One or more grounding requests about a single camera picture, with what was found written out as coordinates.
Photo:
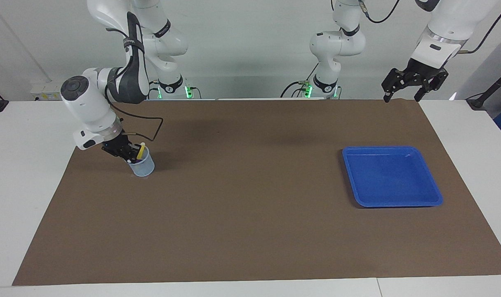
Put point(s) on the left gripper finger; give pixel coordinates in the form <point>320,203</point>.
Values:
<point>392,82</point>
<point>436,82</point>

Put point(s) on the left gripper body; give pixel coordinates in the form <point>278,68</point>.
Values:
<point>423,71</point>

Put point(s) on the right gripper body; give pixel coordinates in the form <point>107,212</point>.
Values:
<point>116,147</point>

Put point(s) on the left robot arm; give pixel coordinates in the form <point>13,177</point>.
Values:
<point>337,43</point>

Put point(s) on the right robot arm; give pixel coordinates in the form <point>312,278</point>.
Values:
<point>87,105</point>

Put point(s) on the blue plastic tray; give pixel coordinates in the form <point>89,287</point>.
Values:
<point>392,177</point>

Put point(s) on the yellow pen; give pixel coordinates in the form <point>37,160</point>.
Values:
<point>141,151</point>

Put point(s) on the clear plastic cup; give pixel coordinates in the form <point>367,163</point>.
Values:
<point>144,167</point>

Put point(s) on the white wall socket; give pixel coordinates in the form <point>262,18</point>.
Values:
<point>44,93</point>

